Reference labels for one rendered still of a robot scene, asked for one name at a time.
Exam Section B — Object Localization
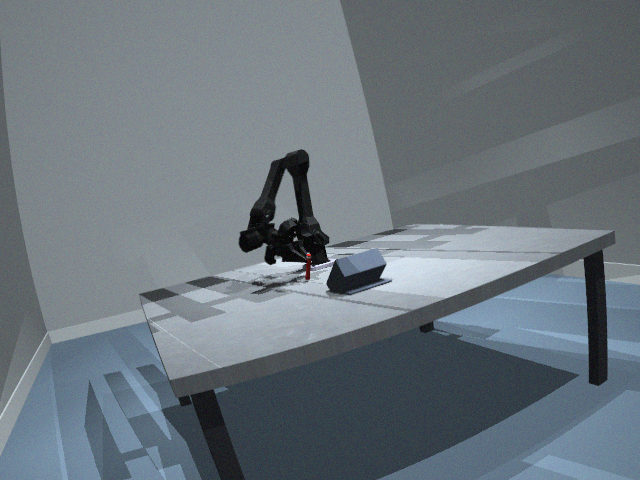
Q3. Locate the dark blue-grey square panel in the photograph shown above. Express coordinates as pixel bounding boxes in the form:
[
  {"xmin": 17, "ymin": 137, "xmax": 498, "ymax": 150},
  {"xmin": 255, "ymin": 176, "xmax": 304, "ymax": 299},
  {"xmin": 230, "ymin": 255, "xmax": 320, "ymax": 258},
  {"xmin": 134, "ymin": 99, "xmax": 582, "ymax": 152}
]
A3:
[{"xmin": 326, "ymin": 248, "xmax": 392, "ymax": 295}]

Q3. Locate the dark red peg with grey band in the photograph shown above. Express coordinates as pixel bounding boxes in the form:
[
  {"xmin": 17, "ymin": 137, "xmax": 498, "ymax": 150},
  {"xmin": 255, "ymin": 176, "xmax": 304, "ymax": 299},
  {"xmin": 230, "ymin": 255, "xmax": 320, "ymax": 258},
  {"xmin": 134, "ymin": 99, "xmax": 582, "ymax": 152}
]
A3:
[{"xmin": 305, "ymin": 254, "xmax": 311, "ymax": 280}]

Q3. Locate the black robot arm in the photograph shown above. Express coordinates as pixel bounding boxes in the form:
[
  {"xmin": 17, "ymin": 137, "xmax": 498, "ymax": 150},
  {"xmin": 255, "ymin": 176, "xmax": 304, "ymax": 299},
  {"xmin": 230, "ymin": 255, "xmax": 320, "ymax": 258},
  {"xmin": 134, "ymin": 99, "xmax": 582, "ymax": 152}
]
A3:
[{"xmin": 238, "ymin": 149, "xmax": 331, "ymax": 266}]

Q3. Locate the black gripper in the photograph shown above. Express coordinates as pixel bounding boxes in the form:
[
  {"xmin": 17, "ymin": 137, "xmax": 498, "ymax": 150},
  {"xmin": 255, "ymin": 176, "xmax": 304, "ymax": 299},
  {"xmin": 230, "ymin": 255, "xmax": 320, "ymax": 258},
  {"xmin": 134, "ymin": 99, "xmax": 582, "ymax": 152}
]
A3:
[{"xmin": 265, "ymin": 230, "xmax": 314, "ymax": 266}]

